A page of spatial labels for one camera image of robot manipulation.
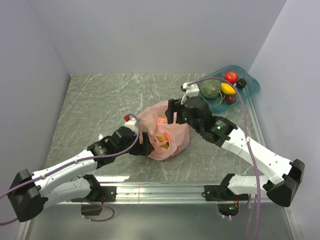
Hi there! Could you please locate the yellow mango in tray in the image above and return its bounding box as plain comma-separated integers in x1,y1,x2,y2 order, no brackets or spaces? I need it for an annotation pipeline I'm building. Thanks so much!
220,82,237,95

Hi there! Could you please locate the green netted melon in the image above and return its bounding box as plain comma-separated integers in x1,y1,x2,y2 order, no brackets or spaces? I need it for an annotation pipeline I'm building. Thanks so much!
199,79,221,99

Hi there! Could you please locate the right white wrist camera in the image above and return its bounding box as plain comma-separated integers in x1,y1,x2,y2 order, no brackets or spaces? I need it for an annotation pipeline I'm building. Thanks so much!
180,82,200,105

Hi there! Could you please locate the red apple in tray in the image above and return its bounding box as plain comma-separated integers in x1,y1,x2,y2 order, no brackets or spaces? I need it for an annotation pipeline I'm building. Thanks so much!
224,71,238,85

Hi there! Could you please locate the pink plastic bag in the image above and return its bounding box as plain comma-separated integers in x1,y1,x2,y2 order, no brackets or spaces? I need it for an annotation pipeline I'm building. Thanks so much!
138,101,190,161

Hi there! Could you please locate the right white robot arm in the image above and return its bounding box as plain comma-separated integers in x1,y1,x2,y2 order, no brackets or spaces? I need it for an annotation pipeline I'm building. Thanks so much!
165,96,305,207

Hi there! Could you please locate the dark red plum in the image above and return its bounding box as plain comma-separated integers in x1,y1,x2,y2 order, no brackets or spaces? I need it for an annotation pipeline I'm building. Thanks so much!
224,94,237,105

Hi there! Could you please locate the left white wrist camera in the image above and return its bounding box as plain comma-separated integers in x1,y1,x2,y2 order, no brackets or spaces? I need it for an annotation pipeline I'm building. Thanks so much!
123,115,140,134

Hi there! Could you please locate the teal plastic tray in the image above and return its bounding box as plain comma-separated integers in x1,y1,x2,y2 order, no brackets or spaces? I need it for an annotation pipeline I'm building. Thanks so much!
197,65,260,114

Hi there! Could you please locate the yellow mango in bag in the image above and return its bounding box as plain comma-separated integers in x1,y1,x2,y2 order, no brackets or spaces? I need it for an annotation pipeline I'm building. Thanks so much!
155,132,172,150

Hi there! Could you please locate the dark purple mangosteen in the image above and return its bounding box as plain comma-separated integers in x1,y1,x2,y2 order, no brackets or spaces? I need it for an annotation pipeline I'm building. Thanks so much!
236,78,247,90

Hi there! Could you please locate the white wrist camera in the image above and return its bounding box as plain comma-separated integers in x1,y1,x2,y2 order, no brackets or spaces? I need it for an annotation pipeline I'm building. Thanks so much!
123,115,140,134
180,82,200,105

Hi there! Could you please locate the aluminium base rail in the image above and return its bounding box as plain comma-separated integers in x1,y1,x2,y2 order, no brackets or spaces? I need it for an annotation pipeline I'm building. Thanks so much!
14,181,305,240

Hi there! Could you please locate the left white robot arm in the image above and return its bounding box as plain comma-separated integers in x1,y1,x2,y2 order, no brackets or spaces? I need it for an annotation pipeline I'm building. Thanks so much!
6,126,154,222

